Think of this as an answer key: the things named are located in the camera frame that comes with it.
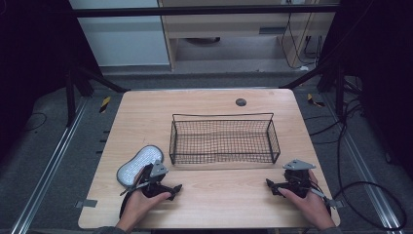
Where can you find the grey tape strip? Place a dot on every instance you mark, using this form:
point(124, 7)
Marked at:
point(86, 203)

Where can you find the person's left hand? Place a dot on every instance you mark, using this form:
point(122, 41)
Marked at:
point(138, 204)

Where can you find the grey white sponge cloth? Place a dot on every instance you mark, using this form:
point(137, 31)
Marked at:
point(138, 164)

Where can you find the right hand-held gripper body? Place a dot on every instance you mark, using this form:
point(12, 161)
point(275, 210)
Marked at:
point(297, 178)

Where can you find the black metal stand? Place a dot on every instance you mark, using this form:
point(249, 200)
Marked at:
point(331, 78)
point(78, 87)

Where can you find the yellow black striped tape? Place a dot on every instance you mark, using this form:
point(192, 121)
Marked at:
point(105, 104)
point(314, 100)

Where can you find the white cabinet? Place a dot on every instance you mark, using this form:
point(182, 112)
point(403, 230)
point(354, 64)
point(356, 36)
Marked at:
point(123, 42)

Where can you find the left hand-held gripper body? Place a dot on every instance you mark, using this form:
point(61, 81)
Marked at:
point(157, 169)

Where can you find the aluminium floor rail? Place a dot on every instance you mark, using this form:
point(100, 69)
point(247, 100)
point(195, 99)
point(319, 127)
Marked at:
point(48, 169)
point(367, 175)

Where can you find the person's right hand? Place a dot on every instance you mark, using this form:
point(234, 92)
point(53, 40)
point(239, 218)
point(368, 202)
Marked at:
point(311, 208)

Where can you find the black metal crossbar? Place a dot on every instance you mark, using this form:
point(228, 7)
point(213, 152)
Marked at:
point(195, 11)

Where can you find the dark curtain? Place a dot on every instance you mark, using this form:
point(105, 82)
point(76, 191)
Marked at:
point(32, 65)
point(380, 65)

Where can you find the grey round table grommet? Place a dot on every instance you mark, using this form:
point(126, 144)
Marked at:
point(241, 102)

